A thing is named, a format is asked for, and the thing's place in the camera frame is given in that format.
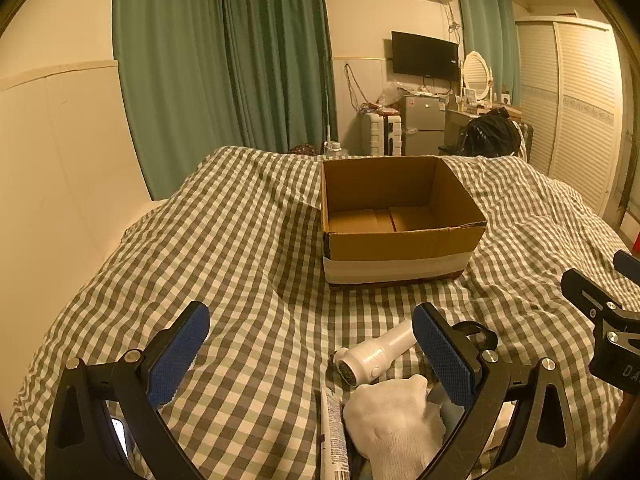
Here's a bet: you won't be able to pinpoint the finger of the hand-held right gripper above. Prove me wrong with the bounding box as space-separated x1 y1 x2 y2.
560 268 640 333
614 250 640 277

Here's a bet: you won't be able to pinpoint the black wall television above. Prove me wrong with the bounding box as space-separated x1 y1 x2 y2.
391 31 460 82

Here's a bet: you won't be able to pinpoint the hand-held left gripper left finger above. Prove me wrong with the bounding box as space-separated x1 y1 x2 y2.
45 301 211 480

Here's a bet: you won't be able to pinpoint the brown cardboard box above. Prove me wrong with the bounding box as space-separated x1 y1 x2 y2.
320 156 488 288

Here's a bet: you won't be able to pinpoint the wall cables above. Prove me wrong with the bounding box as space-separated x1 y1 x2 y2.
344 62 367 112

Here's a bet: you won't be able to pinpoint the white lint remover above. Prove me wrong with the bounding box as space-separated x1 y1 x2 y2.
334 319 418 388

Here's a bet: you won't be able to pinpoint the green curtain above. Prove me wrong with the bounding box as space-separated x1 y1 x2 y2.
114 0 251 201
454 0 521 107
215 0 338 153

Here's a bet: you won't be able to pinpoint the white oval mirror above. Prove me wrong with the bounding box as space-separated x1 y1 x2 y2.
461 51 494 102

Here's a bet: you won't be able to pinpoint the grey small fridge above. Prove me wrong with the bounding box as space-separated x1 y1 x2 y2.
401 94 447 157

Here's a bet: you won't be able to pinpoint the white glossy item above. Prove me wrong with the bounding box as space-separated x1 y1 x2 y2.
109 402 132 466

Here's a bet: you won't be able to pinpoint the clear plastic bag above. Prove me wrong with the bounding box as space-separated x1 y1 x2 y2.
377 81 402 107

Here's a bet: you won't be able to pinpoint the black bag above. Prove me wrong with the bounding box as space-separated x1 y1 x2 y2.
457 107 521 158

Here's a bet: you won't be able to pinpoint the white ribbed suitcase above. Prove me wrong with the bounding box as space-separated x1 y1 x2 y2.
361 110 403 157

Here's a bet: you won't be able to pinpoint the white louvred wardrobe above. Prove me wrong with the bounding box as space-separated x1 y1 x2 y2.
515 17 627 216

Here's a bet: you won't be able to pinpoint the white thin pole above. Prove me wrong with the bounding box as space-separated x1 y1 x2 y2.
324 57 334 143

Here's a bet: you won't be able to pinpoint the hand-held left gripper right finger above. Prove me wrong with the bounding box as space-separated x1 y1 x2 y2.
412 301 593 480

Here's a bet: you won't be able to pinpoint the green checked blanket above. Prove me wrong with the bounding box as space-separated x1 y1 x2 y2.
7 145 640 480

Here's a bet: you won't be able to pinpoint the white tube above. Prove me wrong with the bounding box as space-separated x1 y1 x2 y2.
320 389 353 480

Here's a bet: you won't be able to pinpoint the black round object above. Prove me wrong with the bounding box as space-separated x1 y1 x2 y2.
450 320 499 356

